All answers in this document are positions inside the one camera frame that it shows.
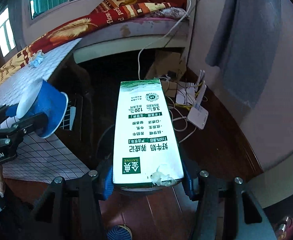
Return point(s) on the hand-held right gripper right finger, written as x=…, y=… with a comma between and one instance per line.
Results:
x=189, y=181

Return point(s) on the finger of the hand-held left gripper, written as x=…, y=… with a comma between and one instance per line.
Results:
x=12, y=110
x=36, y=122

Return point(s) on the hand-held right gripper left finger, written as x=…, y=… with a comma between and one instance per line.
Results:
x=109, y=181

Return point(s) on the blue patterned paper cup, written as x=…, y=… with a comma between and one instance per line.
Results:
x=49, y=107

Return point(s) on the black round trash bin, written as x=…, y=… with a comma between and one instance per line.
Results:
x=105, y=145

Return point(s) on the white green milk carton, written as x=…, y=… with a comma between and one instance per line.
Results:
x=146, y=135

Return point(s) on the blue shoe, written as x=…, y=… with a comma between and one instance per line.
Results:
x=119, y=233

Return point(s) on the checked tablecloth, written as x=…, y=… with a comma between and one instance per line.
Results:
x=49, y=62

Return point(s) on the white router with antennas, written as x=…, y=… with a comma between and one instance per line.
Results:
x=199, y=116

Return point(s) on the small bright window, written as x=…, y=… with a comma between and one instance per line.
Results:
x=5, y=38

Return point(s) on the white modem box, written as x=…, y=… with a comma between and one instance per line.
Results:
x=185, y=93

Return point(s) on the white cabinet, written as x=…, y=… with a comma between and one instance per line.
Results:
x=276, y=187

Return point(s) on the open cardboard box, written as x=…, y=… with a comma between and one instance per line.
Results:
x=166, y=62

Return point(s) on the red patterned blanket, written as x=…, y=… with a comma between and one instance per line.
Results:
x=106, y=15

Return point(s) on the bed with grey sheet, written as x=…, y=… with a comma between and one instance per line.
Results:
x=136, y=35

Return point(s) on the grey hanging cloth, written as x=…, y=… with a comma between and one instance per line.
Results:
x=246, y=30

